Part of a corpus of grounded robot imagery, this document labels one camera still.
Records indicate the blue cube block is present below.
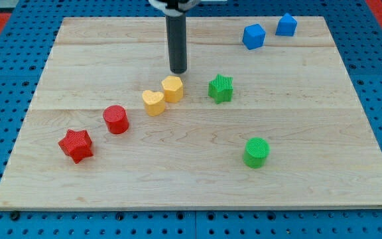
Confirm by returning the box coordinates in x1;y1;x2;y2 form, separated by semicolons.
242;24;266;50

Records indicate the yellow hexagon block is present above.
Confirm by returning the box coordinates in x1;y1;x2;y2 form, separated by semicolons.
161;76;184;103

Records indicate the yellow heart block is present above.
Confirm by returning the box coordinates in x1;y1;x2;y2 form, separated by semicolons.
142;90;166;116

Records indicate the green star block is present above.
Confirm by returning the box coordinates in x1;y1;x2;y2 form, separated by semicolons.
208;74;233;104

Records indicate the green cylinder block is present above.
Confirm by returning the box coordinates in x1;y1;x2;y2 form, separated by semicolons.
243;137;270;169

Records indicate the wooden board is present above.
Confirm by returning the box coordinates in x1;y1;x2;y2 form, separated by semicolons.
0;17;382;211

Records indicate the red cylinder block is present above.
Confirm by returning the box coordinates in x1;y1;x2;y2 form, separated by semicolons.
103;105;129;134

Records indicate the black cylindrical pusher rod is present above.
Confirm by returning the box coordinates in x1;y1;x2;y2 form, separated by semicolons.
165;15;187;74

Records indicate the red star block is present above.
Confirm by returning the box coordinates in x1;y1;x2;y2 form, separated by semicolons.
58;129;94;164

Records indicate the blue pentagon block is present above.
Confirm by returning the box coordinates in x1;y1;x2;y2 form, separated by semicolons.
275;13;298;37

